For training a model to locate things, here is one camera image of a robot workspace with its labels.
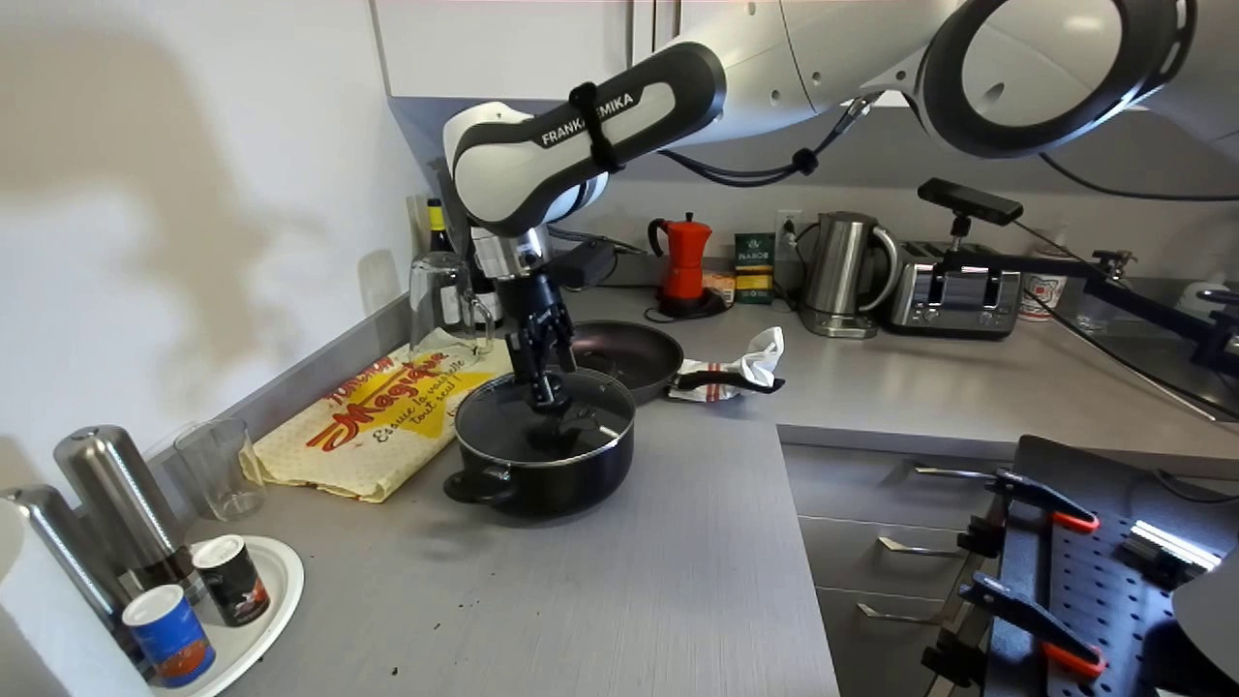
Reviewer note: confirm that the black cooking pot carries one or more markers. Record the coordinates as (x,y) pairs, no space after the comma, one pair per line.
(541,490)

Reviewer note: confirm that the upper black orange clamp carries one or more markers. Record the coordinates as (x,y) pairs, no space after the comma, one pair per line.
(988,533)

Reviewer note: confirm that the stainless steel electric kettle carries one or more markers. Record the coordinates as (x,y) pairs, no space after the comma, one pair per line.
(848,268)

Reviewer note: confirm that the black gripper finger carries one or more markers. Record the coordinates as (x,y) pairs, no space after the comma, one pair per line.
(534,385)
(556,392)

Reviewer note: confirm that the black frying pan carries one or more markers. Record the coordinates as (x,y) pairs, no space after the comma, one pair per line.
(652,363)

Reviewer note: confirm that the black spice jar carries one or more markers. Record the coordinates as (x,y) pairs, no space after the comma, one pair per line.
(229,574)

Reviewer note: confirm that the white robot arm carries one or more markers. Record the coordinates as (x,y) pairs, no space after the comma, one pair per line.
(992,79)

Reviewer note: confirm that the lower black orange clamp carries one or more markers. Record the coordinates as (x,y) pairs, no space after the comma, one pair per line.
(1054,640)

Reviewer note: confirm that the yellow cloth with red print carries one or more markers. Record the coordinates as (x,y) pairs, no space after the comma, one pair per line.
(386,425)

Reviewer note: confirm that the glass pot lid black knob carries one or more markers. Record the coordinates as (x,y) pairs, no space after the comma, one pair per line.
(500,425)

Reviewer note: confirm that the red moka pot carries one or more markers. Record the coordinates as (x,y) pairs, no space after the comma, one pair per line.
(683,248)

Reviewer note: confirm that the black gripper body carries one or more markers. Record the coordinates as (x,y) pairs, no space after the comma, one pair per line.
(541,325)

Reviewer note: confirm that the black orange clamp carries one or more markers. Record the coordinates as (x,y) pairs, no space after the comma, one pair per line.
(988,533)
(1054,640)

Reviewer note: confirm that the clear glass bottle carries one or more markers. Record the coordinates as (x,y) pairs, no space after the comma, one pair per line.
(437,276)

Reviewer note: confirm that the small green box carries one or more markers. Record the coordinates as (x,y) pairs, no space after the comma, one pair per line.
(754,266)

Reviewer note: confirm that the blue perforated metal plate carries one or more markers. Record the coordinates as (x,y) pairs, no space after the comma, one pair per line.
(1113,587)

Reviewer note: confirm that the black camera on stand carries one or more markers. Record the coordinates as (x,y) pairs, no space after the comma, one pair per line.
(1103,272)

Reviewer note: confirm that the tall steel grinder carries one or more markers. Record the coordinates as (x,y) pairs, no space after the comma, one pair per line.
(126,503)

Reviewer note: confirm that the blue spice jar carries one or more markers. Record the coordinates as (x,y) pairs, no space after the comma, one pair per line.
(167,632)

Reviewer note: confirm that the silver toaster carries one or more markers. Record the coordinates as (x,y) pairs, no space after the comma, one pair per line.
(940,299)

